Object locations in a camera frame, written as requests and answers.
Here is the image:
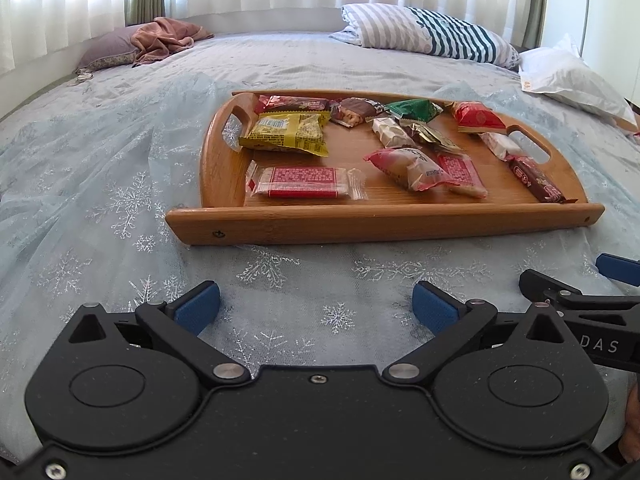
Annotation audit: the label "bed with grey bedspread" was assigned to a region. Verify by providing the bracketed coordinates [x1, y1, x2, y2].
[0, 30, 640, 461]

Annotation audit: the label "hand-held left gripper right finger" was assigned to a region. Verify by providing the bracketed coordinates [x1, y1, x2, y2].
[382, 280, 568, 388]

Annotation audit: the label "red white printed bar packet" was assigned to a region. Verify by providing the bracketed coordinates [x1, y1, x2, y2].
[254, 94, 330, 115]

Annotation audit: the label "brown chocolate snack packet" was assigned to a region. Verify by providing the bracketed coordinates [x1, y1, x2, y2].
[327, 96, 388, 129]

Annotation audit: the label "bright red snack packet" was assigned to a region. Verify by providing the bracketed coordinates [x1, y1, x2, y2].
[450, 101, 507, 135]

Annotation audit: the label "small clear red cracker packet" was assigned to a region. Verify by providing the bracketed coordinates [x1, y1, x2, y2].
[434, 152, 489, 199]

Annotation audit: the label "person's right hand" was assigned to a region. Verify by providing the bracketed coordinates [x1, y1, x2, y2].
[621, 385, 640, 463]

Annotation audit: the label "green snack packet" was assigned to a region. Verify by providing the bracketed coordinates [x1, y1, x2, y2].
[384, 98, 445, 124]

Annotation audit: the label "white pillow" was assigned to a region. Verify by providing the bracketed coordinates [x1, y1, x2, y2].
[517, 34, 638, 122]

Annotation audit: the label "pink crumpled cloth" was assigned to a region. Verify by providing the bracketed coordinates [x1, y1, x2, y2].
[131, 16, 215, 67]

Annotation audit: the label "purple pillow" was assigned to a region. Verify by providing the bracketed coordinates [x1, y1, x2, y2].
[74, 27, 141, 72]

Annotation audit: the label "pink bun packet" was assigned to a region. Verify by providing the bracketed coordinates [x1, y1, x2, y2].
[363, 147, 452, 193]

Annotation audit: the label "striped pillow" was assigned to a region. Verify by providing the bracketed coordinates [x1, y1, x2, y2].
[329, 2, 522, 67]

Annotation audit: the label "gold snack packet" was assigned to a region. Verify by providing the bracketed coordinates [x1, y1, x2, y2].
[400, 121, 467, 155]

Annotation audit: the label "yellow snack packet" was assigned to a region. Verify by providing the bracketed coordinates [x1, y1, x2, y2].
[238, 111, 332, 158]

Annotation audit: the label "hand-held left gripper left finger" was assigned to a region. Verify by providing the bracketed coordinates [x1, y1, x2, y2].
[66, 281, 251, 388]

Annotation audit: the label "wooden tray with handles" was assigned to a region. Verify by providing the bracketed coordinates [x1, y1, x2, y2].
[165, 89, 606, 247]

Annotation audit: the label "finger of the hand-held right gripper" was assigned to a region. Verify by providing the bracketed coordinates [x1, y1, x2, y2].
[519, 269, 640, 313]
[596, 254, 640, 288]

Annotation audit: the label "large clear red cracker packet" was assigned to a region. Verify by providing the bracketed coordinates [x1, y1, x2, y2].
[246, 160, 369, 202]

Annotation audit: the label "dark brown red bar packet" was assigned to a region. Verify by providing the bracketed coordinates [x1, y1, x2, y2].
[506, 155, 578, 205]

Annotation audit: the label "wooden bed edge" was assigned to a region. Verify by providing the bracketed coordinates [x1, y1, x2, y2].
[612, 105, 640, 135]

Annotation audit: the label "white pink snack packet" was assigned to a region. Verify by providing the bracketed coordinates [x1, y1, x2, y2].
[479, 131, 524, 161]

